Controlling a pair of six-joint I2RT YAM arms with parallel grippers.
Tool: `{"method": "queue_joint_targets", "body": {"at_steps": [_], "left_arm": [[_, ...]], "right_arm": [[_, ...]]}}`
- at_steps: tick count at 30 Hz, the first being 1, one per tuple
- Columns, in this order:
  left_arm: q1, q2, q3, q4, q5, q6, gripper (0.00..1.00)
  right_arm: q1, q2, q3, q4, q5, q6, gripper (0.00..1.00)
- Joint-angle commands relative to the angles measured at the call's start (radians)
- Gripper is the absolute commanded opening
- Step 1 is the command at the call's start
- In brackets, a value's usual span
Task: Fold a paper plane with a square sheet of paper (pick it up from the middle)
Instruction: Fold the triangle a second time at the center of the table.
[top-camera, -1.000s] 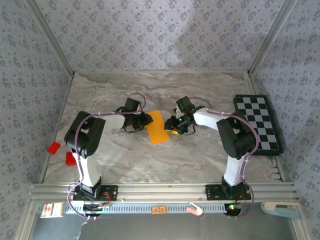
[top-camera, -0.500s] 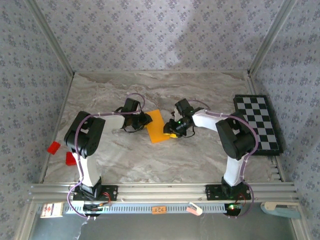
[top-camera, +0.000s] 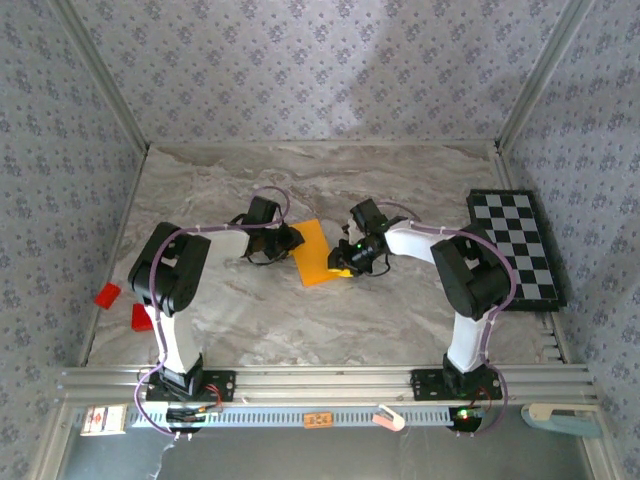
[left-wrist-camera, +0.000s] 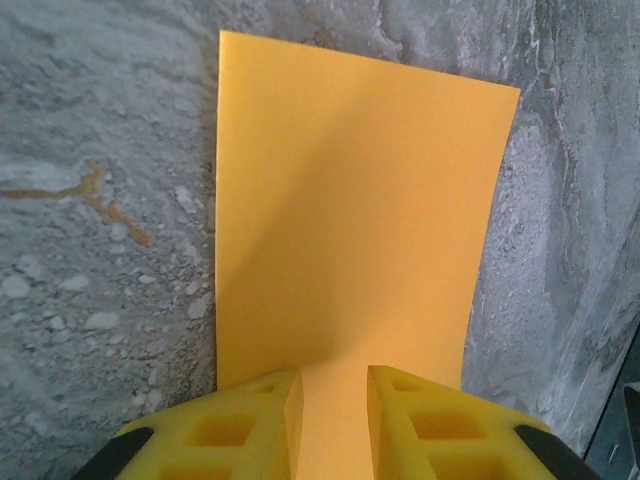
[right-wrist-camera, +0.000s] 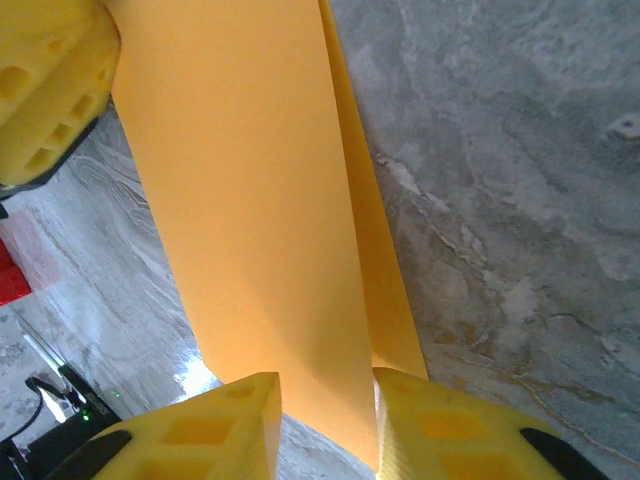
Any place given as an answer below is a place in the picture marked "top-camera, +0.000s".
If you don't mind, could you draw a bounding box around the large red block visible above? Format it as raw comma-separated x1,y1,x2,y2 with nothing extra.
130,303,155,332

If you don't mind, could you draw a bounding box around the orange tag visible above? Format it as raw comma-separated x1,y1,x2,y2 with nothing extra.
302,411,335,430

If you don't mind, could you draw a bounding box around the pink white clip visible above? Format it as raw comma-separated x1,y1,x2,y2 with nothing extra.
372,403,406,432

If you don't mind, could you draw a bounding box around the black grey checkerboard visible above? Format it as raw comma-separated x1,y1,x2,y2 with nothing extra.
465,189,569,314

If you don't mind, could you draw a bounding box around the small red block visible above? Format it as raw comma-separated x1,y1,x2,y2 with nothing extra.
94,282,123,310

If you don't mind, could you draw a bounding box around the white card with red print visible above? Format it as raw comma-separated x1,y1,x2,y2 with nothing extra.
79,403,129,436

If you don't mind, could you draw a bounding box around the teal beige tool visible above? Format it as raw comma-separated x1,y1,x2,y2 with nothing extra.
520,403,604,440

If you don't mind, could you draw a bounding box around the thin black left gripper cable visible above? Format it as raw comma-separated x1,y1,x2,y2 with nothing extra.
242,247,292,267

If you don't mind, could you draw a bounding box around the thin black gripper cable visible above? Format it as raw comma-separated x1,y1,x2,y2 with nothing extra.
242,247,292,267
358,252,392,277

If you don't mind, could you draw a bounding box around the thin black right gripper cable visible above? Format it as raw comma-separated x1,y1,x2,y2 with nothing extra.
358,252,392,277

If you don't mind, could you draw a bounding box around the aluminium mounting rail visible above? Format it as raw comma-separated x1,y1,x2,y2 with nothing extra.
57,363,599,407

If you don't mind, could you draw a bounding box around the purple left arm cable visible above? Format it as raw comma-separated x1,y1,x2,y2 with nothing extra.
132,185,292,441

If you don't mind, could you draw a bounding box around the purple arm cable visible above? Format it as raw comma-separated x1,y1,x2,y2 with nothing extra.
377,201,516,439
132,185,292,441

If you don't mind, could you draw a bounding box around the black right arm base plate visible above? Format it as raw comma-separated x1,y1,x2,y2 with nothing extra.
410,368,504,402

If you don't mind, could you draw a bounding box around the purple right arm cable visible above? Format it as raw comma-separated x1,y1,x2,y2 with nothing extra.
377,201,516,439

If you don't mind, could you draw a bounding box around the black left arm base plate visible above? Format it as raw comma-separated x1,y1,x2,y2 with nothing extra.
144,368,237,402

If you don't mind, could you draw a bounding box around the grey slotted cable duct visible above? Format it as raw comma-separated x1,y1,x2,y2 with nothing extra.
124,405,489,429

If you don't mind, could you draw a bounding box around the aluminium frame post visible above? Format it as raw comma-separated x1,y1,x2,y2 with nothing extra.
47,0,151,151
494,0,596,151

